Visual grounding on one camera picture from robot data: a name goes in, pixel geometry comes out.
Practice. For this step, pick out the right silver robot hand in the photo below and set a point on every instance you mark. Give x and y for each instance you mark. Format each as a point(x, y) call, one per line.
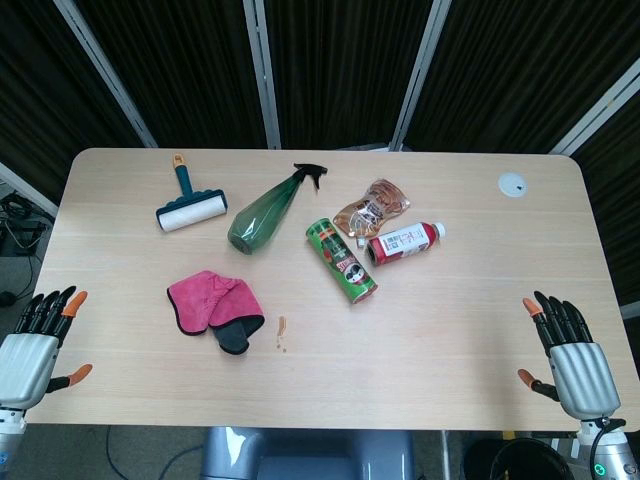
point(582, 375)

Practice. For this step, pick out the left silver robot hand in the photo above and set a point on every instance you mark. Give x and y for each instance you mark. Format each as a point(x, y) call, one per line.
point(22, 357)

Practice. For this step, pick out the pink and black cloth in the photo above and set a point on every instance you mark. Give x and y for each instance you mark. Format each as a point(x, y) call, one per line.
point(215, 310)

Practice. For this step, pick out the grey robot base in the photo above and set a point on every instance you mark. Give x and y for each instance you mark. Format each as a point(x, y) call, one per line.
point(310, 455)

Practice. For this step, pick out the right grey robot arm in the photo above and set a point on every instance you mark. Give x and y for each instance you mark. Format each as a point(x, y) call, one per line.
point(607, 447)

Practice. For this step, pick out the brown liquid stain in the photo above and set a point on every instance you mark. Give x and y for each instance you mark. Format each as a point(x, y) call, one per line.
point(281, 327)

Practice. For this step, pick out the black waste bin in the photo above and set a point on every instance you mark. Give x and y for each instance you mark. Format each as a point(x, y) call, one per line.
point(525, 460)

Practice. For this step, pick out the red drink bottle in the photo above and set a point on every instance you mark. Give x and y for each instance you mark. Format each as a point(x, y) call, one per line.
point(402, 242)

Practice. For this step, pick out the green chips can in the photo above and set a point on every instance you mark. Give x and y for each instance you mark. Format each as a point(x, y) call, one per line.
point(342, 260)

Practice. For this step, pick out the brown snack pouch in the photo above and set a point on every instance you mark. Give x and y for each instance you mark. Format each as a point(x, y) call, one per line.
point(372, 207)

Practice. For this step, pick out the green spray bottle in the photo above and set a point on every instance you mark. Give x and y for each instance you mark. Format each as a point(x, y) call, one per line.
point(265, 212)

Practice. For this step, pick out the grey partition post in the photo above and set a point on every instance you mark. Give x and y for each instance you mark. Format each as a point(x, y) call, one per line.
point(107, 72)
point(262, 75)
point(420, 75)
point(595, 115)
point(25, 190)

